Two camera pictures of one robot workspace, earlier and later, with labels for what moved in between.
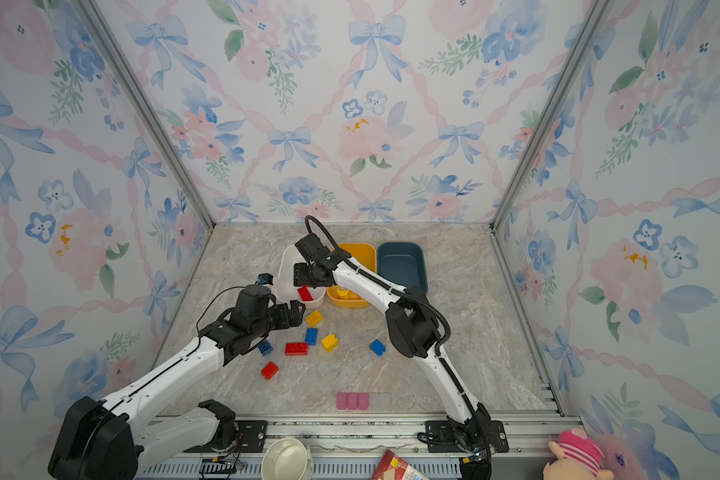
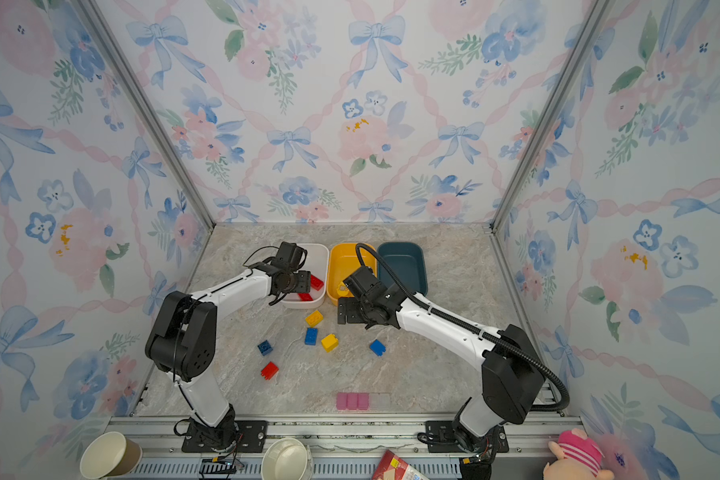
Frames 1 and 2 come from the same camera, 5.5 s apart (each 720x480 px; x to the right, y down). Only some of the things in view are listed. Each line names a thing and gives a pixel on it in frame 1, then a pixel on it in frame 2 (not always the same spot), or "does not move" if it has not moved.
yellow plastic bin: x=364 y=254 does not move
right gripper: x=300 y=275 to x=351 y=318
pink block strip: x=353 y=400 does not move
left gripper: x=286 y=320 to x=304 y=281
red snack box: x=393 y=467 does not move
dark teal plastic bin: x=402 y=264 does not move
